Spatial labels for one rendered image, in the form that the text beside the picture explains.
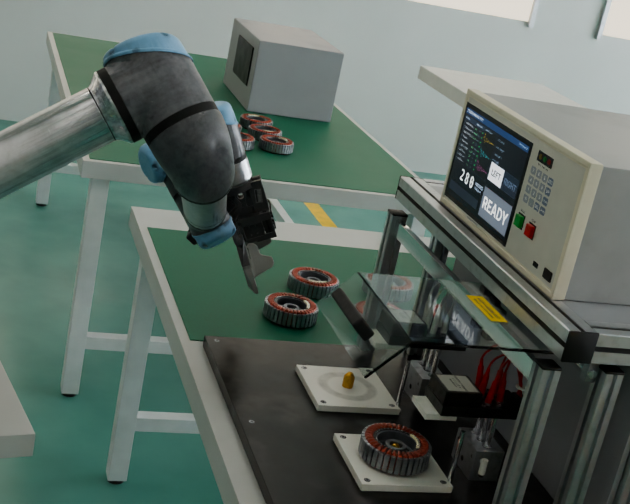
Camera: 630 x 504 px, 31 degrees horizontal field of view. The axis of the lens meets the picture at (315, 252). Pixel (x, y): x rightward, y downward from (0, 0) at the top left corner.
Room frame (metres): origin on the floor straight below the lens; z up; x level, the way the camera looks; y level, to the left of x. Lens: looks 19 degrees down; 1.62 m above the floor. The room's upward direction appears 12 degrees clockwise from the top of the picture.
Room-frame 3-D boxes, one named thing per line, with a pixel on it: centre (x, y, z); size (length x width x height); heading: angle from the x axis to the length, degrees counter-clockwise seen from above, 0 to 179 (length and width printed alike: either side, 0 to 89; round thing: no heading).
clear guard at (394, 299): (1.53, -0.21, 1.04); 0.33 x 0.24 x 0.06; 110
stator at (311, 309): (2.13, 0.02, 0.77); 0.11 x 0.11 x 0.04
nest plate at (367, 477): (1.57, -0.19, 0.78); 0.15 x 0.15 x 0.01; 20
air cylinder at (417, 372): (1.85, -0.24, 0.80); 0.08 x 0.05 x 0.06; 20
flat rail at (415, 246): (1.72, -0.24, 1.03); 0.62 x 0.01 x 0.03; 20
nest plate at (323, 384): (1.80, -0.11, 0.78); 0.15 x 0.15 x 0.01; 20
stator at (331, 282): (2.31, -0.01, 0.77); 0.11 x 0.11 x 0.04
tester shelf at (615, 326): (1.80, -0.45, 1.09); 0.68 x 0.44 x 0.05; 20
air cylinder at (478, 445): (1.62, -0.32, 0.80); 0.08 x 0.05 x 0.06; 20
